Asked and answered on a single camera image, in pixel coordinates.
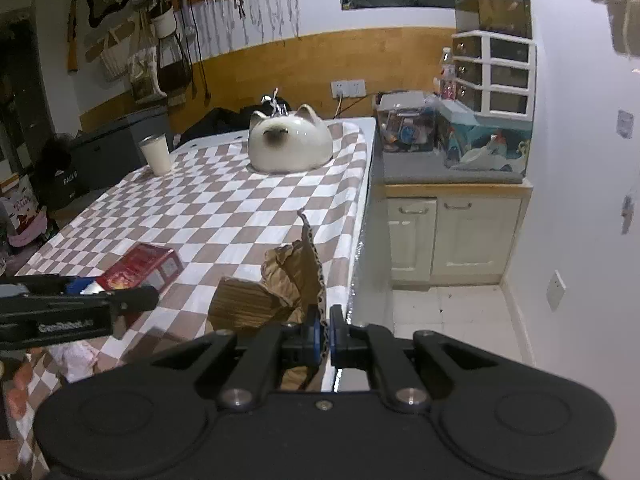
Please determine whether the black garment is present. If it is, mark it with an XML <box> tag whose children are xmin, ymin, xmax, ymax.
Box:
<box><xmin>177</xmin><ymin>105</ymin><xmax>273</xmax><ymax>148</ymax></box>

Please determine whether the white wall switch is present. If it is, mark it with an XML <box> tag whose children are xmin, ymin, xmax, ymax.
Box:
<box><xmin>546</xmin><ymin>270</ymin><xmax>567</xmax><ymax>311</ymax></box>

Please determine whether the black hanging bag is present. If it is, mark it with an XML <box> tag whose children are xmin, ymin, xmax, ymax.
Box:
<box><xmin>156</xmin><ymin>35</ymin><xmax>193</xmax><ymax>93</ymax></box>

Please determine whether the brown cardboard piece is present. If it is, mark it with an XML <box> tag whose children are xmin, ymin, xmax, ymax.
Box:
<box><xmin>206</xmin><ymin>207</ymin><xmax>331</xmax><ymax>393</ymax></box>

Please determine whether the silver faucet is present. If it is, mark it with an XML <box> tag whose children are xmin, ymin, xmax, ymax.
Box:
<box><xmin>261</xmin><ymin>87</ymin><xmax>291</xmax><ymax>117</ymax></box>

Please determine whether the brown white checkered tablecloth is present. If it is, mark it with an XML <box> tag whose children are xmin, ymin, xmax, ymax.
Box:
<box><xmin>0</xmin><ymin>119</ymin><xmax>377</xmax><ymax>461</ymax></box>

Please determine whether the glass fish tank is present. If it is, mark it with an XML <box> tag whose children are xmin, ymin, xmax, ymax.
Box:
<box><xmin>453</xmin><ymin>0</ymin><xmax>532</xmax><ymax>38</ymax></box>

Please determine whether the grey counter mat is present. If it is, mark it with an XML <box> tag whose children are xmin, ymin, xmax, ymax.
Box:
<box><xmin>382</xmin><ymin>150</ymin><xmax>523</xmax><ymax>185</ymax></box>

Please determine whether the teal printed box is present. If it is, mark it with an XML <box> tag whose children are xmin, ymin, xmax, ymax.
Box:
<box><xmin>436</xmin><ymin>99</ymin><xmax>532</xmax><ymax>177</ymax></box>

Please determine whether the black round bag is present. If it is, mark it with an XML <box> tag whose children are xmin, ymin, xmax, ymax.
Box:
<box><xmin>35</xmin><ymin>135</ymin><xmax>101</xmax><ymax>211</ymax></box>

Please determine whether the red white carton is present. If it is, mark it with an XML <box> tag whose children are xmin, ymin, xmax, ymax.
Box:
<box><xmin>0</xmin><ymin>174</ymin><xmax>41</xmax><ymax>233</ymax></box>

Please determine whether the cream panelled cabinet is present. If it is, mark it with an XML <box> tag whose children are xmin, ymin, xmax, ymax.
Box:
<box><xmin>382</xmin><ymin>180</ymin><xmax>533</xmax><ymax>288</ymax></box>

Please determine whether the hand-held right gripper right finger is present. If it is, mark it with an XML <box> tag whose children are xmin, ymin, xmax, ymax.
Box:
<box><xmin>327</xmin><ymin>304</ymin><xmax>506</xmax><ymax>411</ymax></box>

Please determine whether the white cat-shaped ornament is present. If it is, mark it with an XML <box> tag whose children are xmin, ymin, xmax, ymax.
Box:
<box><xmin>248</xmin><ymin>104</ymin><xmax>334</xmax><ymax>173</ymax></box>

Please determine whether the red cardboard box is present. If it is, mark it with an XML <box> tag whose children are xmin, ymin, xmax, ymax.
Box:
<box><xmin>96</xmin><ymin>242</ymin><xmax>183</xmax><ymax>293</ymax></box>

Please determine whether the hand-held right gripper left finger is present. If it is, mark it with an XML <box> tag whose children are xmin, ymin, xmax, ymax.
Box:
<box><xmin>145</xmin><ymin>305</ymin><xmax>323</xmax><ymax>409</ymax></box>

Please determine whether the grey storage box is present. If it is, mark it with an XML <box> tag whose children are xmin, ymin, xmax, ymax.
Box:
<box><xmin>70</xmin><ymin>107</ymin><xmax>171</xmax><ymax>196</ymax></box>

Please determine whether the white wall socket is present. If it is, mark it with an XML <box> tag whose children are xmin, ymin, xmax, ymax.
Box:
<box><xmin>331</xmin><ymin>79</ymin><xmax>367</xmax><ymax>99</ymax></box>

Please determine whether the white tote bag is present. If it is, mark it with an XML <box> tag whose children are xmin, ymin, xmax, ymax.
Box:
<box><xmin>127</xmin><ymin>45</ymin><xmax>168</xmax><ymax>106</ymax></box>

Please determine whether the white plastic drawer unit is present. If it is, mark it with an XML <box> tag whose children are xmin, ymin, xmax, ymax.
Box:
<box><xmin>451</xmin><ymin>30</ymin><xmax>537</xmax><ymax>121</ymax></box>

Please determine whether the white cup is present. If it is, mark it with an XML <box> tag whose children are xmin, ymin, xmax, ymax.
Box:
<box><xmin>138</xmin><ymin>132</ymin><xmax>173</xmax><ymax>177</ymax></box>

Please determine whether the clear plastic bottle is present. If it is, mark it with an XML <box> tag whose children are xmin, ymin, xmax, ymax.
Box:
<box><xmin>439</xmin><ymin>47</ymin><xmax>457</xmax><ymax>101</ymax></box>

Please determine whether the pink cloth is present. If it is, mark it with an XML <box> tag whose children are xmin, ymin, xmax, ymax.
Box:
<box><xmin>50</xmin><ymin>342</ymin><xmax>101</xmax><ymax>383</ymax></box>

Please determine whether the clear plastic container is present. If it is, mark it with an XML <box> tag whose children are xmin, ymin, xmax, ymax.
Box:
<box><xmin>375</xmin><ymin>91</ymin><xmax>443</xmax><ymax>153</ymax></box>

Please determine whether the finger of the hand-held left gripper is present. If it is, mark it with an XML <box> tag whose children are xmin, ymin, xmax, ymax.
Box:
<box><xmin>97</xmin><ymin>285</ymin><xmax>160</xmax><ymax>313</ymax></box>
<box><xmin>0</xmin><ymin>274</ymin><xmax>101</xmax><ymax>295</ymax></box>

